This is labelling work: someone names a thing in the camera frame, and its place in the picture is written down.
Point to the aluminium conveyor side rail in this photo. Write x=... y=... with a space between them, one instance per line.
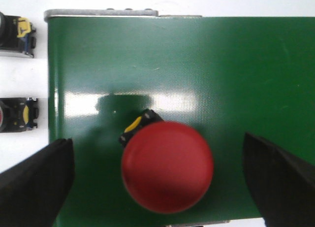
x=108 y=13

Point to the push button switch upper left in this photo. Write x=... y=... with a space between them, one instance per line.
x=17 y=36

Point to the green conveyor belt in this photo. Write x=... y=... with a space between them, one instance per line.
x=223 y=76

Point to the push button switch lower left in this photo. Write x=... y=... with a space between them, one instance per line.
x=18 y=114

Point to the push button switch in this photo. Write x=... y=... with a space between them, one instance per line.
x=17 y=36
x=18 y=114

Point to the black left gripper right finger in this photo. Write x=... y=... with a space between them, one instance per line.
x=281 y=184

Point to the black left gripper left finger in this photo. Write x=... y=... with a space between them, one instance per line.
x=33 y=191

